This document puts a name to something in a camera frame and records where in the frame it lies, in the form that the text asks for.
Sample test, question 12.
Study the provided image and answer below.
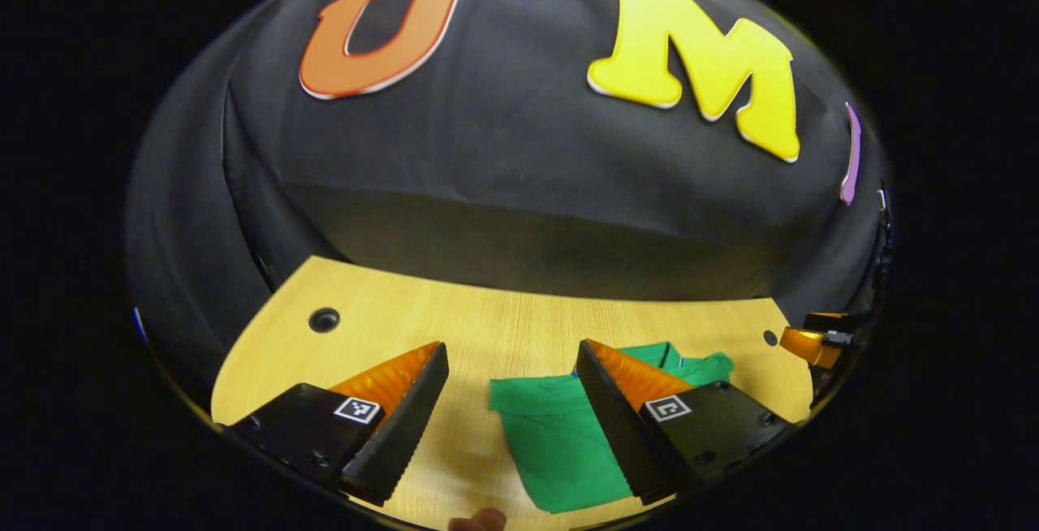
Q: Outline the black backdrop cloth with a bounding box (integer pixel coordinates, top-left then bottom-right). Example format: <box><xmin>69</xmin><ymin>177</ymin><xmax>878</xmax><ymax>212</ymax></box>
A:
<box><xmin>126</xmin><ymin>0</ymin><xmax>890</xmax><ymax>402</ymax></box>

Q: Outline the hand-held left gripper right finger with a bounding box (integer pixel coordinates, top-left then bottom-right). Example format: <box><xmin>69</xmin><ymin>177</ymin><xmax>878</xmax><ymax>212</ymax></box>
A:
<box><xmin>575</xmin><ymin>339</ymin><xmax>800</xmax><ymax>507</ymax></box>

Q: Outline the green T-shirt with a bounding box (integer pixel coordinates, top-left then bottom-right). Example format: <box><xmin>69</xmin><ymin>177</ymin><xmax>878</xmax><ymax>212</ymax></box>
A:
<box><xmin>487</xmin><ymin>341</ymin><xmax>735</xmax><ymax>516</ymax></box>

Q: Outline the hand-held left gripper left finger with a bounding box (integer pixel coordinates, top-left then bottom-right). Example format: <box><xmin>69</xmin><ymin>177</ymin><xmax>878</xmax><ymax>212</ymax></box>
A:
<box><xmin>230</xmin><ymin>341</ymin><xmax>451</xmax><ymax>507</ymax></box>

